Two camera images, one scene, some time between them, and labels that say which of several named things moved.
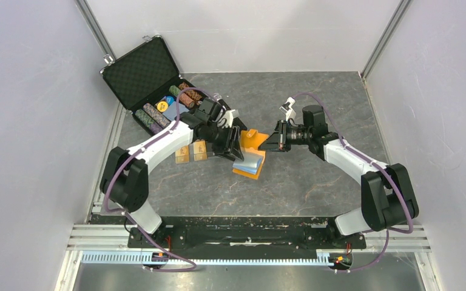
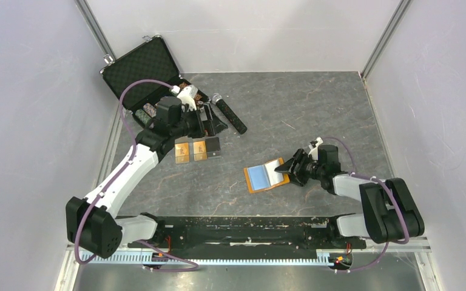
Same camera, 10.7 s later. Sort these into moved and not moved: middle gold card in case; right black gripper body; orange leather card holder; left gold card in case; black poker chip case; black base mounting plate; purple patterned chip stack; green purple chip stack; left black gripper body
Moved: right black gripper body; left black gripper body; orange leather card holder
Not moved: middle gold card in case; black base mounting plate; green purple chip stack; left gold card in case; purple patterned chip stack; black poker chip case
